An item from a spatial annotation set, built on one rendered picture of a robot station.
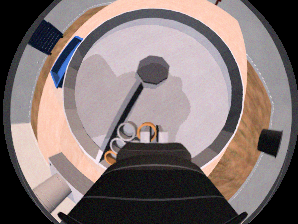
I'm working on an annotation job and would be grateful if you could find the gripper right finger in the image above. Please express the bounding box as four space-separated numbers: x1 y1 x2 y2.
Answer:
156 125 168 143

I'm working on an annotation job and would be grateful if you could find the bronze ring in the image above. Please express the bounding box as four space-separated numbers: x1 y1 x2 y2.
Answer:
104 149 116 165
137 122 157 141

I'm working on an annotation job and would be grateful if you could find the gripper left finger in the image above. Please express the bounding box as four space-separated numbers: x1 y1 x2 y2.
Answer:
140 125 152 143

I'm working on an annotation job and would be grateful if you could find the blue plastic crate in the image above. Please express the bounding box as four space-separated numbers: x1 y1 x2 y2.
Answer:
50 35 83 89

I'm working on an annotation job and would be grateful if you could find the grey metal bushing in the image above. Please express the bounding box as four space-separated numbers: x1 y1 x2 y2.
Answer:
110 136 129 154
130 137 140 143
117 121 138 141

